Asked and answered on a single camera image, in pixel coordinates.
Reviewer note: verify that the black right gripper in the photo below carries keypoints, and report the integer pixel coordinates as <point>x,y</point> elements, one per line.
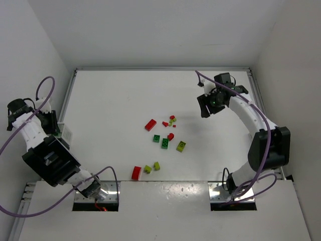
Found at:
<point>205,106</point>

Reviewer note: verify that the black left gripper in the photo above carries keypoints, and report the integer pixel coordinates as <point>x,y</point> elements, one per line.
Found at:
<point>50,121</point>

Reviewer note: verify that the lime 2x2 lego brick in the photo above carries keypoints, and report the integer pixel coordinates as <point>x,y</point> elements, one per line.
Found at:
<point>181,146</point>

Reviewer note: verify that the dark green 2x2 lego brick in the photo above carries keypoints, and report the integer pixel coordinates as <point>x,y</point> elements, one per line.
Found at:
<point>58,135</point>
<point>165,143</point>

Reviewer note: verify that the red orange lego stack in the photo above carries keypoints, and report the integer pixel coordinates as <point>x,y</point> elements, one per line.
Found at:
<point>149,126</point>

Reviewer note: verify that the dark green curved lego brick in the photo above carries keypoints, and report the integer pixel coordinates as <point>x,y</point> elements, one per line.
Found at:
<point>156,138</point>

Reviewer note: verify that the red curved lego brick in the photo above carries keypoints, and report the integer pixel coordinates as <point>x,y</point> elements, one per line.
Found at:
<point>136,173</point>

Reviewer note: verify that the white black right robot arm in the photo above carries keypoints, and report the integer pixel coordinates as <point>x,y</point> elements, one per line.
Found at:
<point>270,146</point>

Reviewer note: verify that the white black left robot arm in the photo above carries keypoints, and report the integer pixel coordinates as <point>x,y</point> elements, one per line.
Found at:
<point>47,153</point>

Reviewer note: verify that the white left slotted bin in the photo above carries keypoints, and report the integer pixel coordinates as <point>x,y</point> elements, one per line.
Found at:
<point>65,135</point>

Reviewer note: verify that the small lime lego brick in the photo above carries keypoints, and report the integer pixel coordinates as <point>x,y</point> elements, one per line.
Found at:
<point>172,121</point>

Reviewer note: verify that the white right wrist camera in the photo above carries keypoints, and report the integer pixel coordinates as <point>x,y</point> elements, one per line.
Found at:
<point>208,86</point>

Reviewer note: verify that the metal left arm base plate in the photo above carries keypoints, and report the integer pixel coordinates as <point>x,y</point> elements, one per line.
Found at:
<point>108,193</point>

